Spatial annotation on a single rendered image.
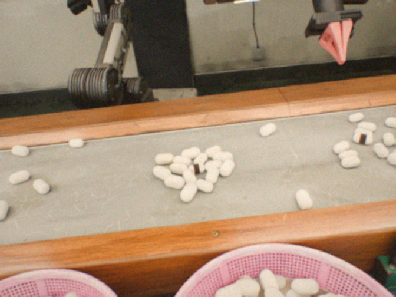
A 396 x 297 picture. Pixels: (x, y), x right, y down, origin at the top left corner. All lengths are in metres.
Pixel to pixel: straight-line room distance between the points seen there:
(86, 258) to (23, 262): 0.09
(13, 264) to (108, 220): 0.14
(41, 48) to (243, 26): 1.58
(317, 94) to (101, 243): 0.58
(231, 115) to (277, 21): 2.02
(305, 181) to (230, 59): 2.21
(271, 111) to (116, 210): 0.41
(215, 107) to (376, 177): 0.36
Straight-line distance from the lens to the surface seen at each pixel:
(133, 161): 0.66
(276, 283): 0.44
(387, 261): 0.53
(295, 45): 2.80
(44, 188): 0.64
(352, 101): 0.82
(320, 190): 0.57
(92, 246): 0.49
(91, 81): 1.00
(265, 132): 0.68
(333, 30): 0.74
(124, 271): 0.47
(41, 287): 0.50
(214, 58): 2.71
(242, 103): 0.77
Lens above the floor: 1.11
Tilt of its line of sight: 34 degrees down
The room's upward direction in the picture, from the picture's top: 6 degrees counter-clockwise
